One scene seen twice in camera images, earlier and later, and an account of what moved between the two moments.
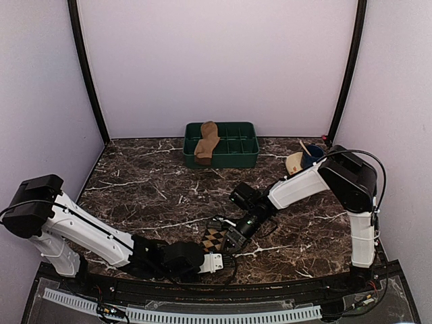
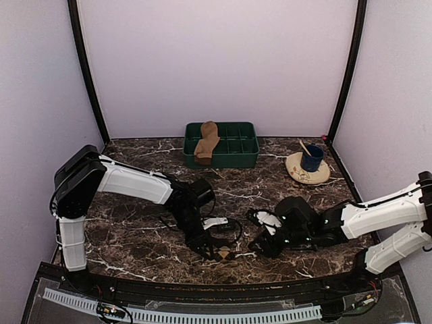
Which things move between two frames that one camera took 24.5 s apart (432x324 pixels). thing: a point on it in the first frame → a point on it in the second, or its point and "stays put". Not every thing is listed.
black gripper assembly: x=183 y=258 → x=202 y=192
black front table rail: x=335 y=289 stays put
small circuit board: x=111 y=310 stays put
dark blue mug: x=307 y=160 stays put
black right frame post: x=360 y=32 stays put
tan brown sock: x=205 y=147 stays put
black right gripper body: x=250 y=229 → x=275 y=250
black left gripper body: x=163 y=275 → x=191 y=239
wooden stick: x=300 y=141 stays put
